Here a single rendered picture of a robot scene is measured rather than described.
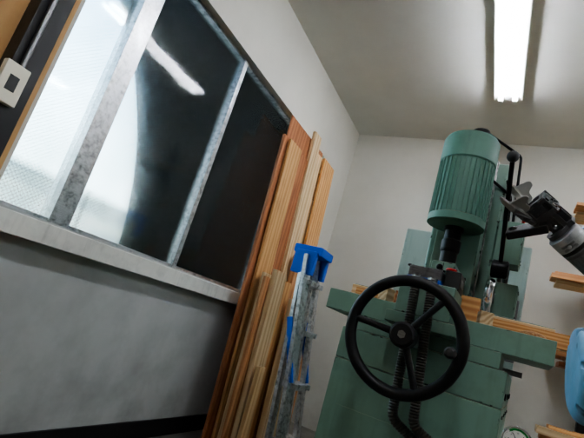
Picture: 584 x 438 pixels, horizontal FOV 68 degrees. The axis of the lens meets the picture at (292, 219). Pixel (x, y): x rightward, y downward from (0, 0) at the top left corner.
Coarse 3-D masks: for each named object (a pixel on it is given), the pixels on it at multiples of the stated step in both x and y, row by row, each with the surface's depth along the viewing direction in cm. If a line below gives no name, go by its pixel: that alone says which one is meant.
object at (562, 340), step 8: (360, 288) 145; (376, 296) 142; (496, 320) 124; (512, 328) 121; (520, 328) 121; (528, 328) 120; (536, 328) 119; (552, 336) 117; (560, 336) 116; (568, 336) 115; (560, 344) 115; (568, 344) 114
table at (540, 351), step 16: (336, 304) 130; (352, 304) 128; (368, 304) 126; (384, 304) 124; (384, 320) 122; (400, 320) 111; (448, 336) 106; (480, 336) 110; (496, 336) 109; (512, 336) 107; (528, 336) 106; (512, 352) 106; (528, 352) 105; (544, 352) 103; (544, 368) 117
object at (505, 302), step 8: (496, 288) 141; (504, 288) 140; (512, 288) 139; (496, 296) 140; (504, 296) 139; (512, 296) 138; (496, 304) 140; (504, 304) 139; (512, 304) 138; (496, 312) 139; (504, 312) 138; (512, 312) 137
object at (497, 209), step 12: (504, 168) 156; (504, 180) 155; (492, 204) 154; (492, 216) 152; (492, 228) 151; (432, 240) 159; (492, 240) 150; (492, 252) 148; (480, 264) 149; (480, 276) 147; (480, 288) 146
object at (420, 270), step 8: (408, 272) 116; (416, 272) 115; (424, 272) 114; (432, 272) 113; (440, 272) 112; (448, 272) 114; (456, 272) 113; (440, 280) 111; (448, 280) 113; (456, 280) 112; (464, 280) 118; (456, 288) 112
